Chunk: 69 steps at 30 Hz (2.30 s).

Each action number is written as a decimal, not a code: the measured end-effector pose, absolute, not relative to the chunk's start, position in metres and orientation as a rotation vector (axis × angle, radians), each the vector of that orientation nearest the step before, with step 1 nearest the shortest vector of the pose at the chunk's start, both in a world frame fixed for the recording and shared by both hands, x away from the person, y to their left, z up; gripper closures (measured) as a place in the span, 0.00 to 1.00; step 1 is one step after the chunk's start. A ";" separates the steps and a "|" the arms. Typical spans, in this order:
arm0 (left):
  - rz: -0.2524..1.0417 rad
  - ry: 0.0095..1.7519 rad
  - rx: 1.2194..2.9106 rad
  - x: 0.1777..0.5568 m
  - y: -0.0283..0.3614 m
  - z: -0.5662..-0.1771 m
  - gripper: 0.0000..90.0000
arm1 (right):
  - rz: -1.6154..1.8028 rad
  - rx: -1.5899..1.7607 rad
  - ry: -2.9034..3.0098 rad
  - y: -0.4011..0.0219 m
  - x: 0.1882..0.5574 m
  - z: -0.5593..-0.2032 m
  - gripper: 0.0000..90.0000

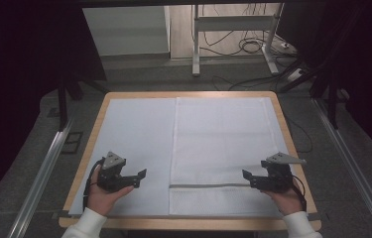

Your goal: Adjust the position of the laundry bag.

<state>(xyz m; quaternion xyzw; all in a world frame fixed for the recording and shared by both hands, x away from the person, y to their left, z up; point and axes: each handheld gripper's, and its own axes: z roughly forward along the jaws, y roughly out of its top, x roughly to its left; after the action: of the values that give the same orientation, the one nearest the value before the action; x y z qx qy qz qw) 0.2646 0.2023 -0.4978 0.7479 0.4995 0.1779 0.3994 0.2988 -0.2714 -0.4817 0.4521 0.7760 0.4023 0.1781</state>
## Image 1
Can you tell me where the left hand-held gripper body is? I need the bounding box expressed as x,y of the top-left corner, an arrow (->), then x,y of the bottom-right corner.
96,151 -> 129,193

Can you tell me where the white mesh laundry bag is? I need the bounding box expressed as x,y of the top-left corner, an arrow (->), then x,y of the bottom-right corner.
168,96 -> 290,218

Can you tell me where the white table cover sheet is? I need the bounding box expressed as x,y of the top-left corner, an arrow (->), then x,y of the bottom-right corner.
67,96 -> 310,219

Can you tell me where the white metal desk frame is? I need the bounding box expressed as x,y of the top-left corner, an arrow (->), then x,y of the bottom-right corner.
190,3 -> 286,78

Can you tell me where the aluminium floor rail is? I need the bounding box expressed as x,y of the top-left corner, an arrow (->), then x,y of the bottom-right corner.
310,96 -> 372,238
6,118 -> 76,238

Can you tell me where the white power strip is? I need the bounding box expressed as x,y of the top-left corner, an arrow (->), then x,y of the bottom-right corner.
286,66 -> 308,82

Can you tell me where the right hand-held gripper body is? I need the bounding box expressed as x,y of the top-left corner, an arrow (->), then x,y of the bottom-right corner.
260,151 -> 308,193

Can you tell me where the white cabinet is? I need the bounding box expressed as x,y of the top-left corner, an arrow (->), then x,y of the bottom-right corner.
81,5 -> 172,58

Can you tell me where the black floor vent plate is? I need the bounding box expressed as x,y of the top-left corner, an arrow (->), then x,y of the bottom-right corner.
61,131 -> 84,155

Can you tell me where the black metal stand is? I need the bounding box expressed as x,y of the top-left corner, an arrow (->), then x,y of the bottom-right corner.
278,58 -> 348,131
56,70 -> 110,132

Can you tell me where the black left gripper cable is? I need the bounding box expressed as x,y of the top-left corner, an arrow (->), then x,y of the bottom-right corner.
82,157 -> 106,211

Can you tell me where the person's right hand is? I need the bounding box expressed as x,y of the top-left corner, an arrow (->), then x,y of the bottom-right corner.
261,179 -> 304,217

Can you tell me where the person's left hand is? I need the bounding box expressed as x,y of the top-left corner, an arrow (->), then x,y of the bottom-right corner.
86,165 -> 135,217

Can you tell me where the thin black floor cable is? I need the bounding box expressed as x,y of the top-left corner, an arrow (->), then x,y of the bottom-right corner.
285,116 -> 314,155

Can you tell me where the dark curtain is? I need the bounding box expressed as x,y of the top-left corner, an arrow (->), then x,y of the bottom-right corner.
275,0 -> 372,168
0,0 -> 108,216

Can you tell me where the tangle of black floor cables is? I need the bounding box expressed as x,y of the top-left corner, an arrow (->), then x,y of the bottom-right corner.
198,3 -> 299,58

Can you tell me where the wooden-edged table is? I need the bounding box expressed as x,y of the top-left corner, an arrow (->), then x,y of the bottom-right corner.
58,90 -> 322,232

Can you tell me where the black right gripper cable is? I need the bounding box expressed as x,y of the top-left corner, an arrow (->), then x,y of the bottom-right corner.
290,176 -> 308,213

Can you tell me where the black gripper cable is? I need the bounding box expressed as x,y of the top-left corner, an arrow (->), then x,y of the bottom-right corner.
82,157 -> 106,211
290,176 -> 308,213

